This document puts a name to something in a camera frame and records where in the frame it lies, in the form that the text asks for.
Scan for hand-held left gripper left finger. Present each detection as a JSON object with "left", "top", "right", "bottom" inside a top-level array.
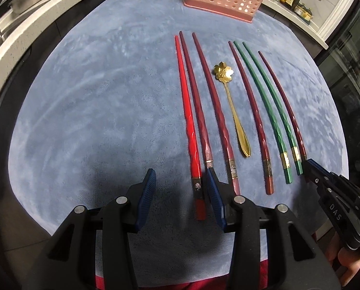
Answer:
[{"left": 32, "top": 168, "right": 158, "bottom": 290}]

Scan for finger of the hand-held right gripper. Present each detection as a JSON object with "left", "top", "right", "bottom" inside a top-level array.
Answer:
[{"left": 303, "top": 159, "right": 331, "bottom": 188}]

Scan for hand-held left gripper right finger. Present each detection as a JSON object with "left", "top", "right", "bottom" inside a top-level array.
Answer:
[{"left": 206, "top": 167, "right": 340, "bottom": 290}]

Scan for green chopstick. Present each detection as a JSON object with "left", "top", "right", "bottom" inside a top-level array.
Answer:
[
  {"left": 243, "top": 42, "right": 303, "bottom": 176},
  {"left": 233, "top": 40, "right": 294, "bottom": 185}
]

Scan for dark red chopstick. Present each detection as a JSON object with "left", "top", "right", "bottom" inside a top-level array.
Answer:
[
  {"left": 179, "top": 31, "right": 214, "bottom": 170},
  {"left": 192, "top": 32, "right": 241, "bottom": 196},
  {"left": 228, "top": 40, "right": 275, "bottom": 195},
  {"left": 258, "top": 51, "right": 308, "bottom": 161}
]

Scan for gold flower spoon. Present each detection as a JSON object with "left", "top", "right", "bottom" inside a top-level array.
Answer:
[{"left": 214, "top": 62, "right": 252, "bottom": 158}]

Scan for bright red chopstick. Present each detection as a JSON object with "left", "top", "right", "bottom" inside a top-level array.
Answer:
[{"left": 174, "top": 35, "right": 207, "bottom": 220}]

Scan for person's right hand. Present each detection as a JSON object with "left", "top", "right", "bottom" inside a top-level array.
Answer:
[{"left": 325, "top": 232, "right": 360, "bottom": 278}]

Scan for red cloth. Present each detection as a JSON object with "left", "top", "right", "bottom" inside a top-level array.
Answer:
[{"left": 94, "top": 257, "right": 244, "bottom": 290}]

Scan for black framed glass door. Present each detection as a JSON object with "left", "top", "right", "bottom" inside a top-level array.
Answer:
[{"left": 317, "top": 0, "right": 360, "bottom": 148}]

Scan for blue plush mat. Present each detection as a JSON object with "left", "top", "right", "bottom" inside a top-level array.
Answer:
[{"left": 8, "top": 0, "right": 349, "bottom": 278}]

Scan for small yellow seasoning jars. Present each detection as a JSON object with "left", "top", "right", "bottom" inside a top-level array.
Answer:
[{"left": 295, "top": 4, "right": 315, "bottom": 19}]

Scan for white countertop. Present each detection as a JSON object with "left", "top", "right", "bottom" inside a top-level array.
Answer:
[{"left": 0, "top": 0, "right": 330, "bottom": 106}]

